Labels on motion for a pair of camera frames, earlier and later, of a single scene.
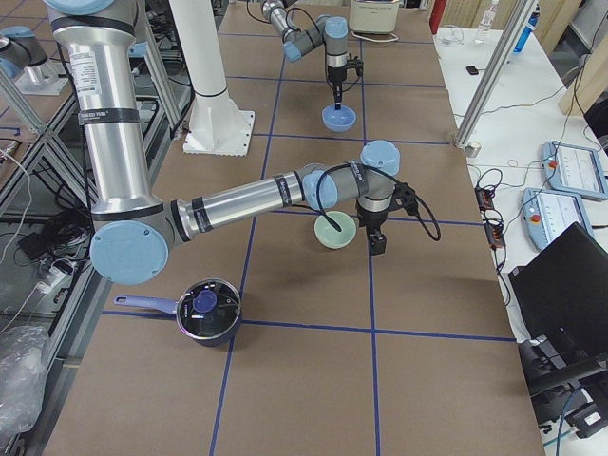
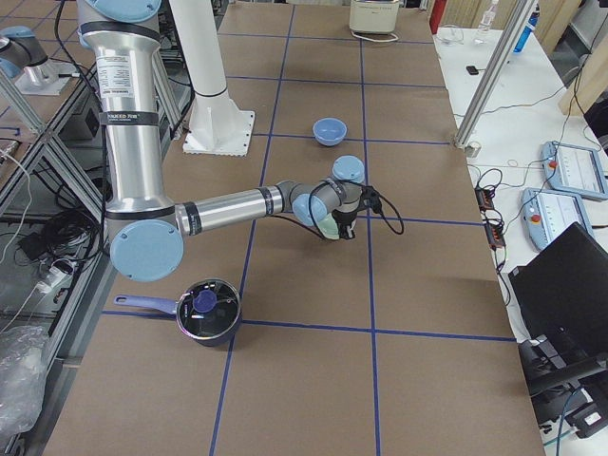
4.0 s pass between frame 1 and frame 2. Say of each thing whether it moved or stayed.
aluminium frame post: stayed
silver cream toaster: stayed
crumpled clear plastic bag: stayed
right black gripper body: moved
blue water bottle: stayed
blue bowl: moved
